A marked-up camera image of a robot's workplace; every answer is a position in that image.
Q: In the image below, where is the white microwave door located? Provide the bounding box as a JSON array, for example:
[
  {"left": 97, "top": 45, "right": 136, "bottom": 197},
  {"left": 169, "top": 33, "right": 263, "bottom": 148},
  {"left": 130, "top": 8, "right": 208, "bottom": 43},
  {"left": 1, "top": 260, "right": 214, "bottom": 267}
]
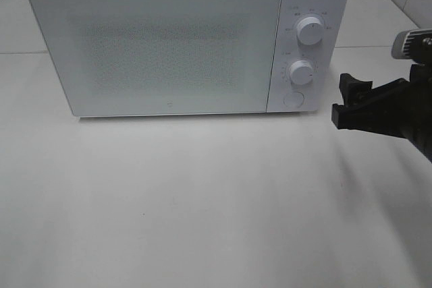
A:
[{"left": 30, "top": 0, "right": 280, "bottom": 117}]

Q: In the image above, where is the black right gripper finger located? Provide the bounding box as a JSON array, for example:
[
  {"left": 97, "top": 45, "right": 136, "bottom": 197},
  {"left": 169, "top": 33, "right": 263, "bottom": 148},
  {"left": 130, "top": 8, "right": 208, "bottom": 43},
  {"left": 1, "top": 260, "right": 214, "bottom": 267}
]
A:
[
  {"left": 339, "top": 74, "right": 402, "bottom": 109},
  {"left": 331, "top": 104, "right": 403, "bottom": 138}
]

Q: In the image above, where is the white control knob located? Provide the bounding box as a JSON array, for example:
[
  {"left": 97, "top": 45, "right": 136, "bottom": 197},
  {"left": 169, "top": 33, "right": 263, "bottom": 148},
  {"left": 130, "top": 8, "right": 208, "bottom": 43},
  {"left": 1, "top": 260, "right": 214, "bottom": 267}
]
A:
[
  {"left": 295, "top": 14, "right": 325, "bottom": 46},
  {"left": 288, "top": 60, "right": 314, "bottom": 86}
]

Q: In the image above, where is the round white door button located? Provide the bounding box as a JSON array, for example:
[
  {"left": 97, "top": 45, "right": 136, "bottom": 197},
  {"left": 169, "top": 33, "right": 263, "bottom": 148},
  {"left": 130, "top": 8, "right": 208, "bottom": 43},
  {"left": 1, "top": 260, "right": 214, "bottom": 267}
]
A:
[{"left": 283, "top": 92, "right": 304, "bottom": 109}]

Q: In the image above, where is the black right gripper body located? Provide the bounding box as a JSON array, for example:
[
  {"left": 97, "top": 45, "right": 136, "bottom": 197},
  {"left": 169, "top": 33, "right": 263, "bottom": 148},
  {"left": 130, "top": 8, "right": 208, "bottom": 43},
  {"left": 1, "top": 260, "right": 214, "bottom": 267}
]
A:
[{"left": 382, "top": 64, "right": 431, "bottom": 160}]

